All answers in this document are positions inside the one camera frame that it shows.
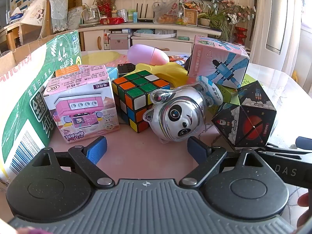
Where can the yellow water gun purple tank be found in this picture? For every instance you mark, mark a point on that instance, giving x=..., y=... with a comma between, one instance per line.
x=165, y=72

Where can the colourful printed packet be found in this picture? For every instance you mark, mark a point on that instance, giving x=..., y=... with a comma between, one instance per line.
x=179, y=59

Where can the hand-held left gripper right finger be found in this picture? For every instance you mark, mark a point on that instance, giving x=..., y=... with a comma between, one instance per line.
x=197, y=150

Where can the white standing appliance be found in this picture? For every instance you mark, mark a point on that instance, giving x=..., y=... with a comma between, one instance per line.
x=282, y=12

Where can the lime green box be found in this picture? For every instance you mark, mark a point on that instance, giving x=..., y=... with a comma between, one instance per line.
x=229, y=93

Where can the tall white carton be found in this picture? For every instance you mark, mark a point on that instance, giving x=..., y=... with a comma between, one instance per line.
x=106, y=40

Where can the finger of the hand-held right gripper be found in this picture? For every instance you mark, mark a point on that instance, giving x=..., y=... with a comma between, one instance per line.
x=304, y=143
x=282, y=156

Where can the clear plastic bag of food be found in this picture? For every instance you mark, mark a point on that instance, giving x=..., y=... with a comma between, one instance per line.
x=167, y=12

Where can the small green carton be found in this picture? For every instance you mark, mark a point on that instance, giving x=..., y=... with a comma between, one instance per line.
x=132, y=15

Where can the wooden chair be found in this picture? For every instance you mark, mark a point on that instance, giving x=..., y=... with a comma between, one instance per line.
x=47, y=29

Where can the multicoloured puzzle cube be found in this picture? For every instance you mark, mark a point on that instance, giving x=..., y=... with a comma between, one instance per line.
x=136, y=97

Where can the black space print folding cube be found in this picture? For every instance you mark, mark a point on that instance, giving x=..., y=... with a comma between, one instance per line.
x=248, y=117

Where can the pale printed bag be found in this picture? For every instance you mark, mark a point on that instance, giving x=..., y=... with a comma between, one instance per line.
x=74, y=17

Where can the round white blue lid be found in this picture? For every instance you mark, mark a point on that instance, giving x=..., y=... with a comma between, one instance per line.
x=153, y=33

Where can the red snack packet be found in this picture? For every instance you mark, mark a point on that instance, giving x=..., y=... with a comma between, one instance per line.
x=112, y=21

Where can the small black box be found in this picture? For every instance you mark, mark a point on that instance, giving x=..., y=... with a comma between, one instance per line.
x=125, y=69

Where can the red stacked ornament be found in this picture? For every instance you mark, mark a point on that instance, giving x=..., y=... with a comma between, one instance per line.
x=240, y=35

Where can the person's right hand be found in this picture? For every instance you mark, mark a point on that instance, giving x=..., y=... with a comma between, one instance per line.
x=305, y=207

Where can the pink box dragonfly print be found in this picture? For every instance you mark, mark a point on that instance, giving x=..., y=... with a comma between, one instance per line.
x=217, y=58

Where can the white television cabinet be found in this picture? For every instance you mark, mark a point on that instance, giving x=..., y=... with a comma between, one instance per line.
x=156, y=42

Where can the pink box television print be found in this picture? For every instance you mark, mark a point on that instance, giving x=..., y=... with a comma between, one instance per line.
x=80, y=102

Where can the black router with antennas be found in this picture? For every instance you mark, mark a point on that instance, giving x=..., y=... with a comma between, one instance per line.
x=144, y=19

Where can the pale blue lace cloth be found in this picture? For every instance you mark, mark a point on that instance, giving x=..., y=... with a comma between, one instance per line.
x=58, y=14

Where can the wooden dining table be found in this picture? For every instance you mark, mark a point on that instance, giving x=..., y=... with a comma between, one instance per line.
x=11, y=34

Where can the red berry bouquet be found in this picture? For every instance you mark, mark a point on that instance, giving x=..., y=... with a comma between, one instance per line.
x=103, y=4

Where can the green printed cardboard box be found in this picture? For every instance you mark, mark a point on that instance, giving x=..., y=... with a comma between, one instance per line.
x=36, y=90

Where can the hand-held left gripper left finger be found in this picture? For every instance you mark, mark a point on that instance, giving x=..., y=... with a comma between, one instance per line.
x=97, y=150

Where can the grey storage case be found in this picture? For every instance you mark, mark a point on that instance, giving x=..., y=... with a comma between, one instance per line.
x=118, y=42

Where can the light blue printed box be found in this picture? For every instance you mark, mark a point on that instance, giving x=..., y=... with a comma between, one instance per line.
x=112, y=73

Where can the glass kettle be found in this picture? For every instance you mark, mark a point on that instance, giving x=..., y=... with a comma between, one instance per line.
x=91, y=14

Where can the wooden picture frame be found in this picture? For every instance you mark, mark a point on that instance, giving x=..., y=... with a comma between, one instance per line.
x=190, y=17

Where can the silver panda toy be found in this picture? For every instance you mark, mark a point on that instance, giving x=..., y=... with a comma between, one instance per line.
x=180, y=112

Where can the potted flower plant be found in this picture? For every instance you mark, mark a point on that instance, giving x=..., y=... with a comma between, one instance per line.
x=224, y=14

